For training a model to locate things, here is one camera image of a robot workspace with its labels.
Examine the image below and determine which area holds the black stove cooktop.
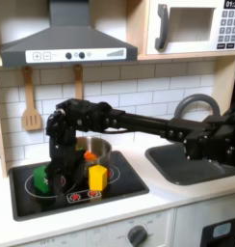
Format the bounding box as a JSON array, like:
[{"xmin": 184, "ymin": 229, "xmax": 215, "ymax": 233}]
[{"xmin": 8, "ymin": 150, "xmax": 150, "ymax": 222}]

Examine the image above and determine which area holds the grey range hood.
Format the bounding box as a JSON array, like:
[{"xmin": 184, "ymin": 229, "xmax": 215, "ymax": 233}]
[{"xmin": 0, "ymin": 0, "xmax": 139, "ymax": 68}]

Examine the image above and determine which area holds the green block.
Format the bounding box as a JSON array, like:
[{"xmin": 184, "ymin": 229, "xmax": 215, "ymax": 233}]
[{"xmin": 33, "ymin": 164, "xmax": 54, "ymax": 196}]

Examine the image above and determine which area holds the wooden spoon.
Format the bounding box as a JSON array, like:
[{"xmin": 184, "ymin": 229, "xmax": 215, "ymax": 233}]
[{"xmin": 72, "ymin": 64, "xmax": 85, "ymax": 100}]

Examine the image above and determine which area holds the steel pot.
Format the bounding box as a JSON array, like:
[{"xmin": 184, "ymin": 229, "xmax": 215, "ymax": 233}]
[{"xmin": 74, "ymin": 136, "xmax": 113, "ymax": 177}]

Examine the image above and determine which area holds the wooden slotted spatula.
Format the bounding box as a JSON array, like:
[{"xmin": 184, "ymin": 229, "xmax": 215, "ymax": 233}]
[{"xmin": 20, "ymin": 66, "xmax": 43, "ymax": 132}]

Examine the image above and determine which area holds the grey oven knob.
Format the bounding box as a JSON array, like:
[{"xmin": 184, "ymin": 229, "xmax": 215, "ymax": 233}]
[{"xmin": 127, "ymin": 225, "xmax": 148, "ymax": 247}]

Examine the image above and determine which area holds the orange toy carrot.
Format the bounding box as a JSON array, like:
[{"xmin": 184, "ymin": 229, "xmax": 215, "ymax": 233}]
[{"xmin": 82, "ymin": 150, "xmax": 99, "ymax": 163}]

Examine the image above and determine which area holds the light wood side panel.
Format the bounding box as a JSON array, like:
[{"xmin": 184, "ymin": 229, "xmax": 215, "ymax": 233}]
[{"xmin": 207, "ymin": 56, "xmax": 235, "ymax": 114}]

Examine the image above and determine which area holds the dark grey tap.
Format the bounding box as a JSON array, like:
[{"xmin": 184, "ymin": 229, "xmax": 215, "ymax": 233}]
[{"xmin": 173, "ymin": 94, "xmax": 221, "ymax": 121}]

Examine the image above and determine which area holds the yellow block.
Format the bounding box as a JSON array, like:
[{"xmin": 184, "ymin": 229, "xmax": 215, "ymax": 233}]
[{"xmin": 88, "ymin": 164, "xmax": 109, "ymax": 192}]

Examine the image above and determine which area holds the white toy microwave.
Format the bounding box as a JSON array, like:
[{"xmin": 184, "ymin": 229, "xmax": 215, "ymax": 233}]
[{"xmin": 145, "ymin": 0, "xmax": 235, "ymax": 56}]

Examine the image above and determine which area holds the dark grey sink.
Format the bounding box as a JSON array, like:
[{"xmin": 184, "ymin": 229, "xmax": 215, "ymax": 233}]
[{"xmin": 144, "ymin": 143, "xmax": 235, "ymax": 186}]

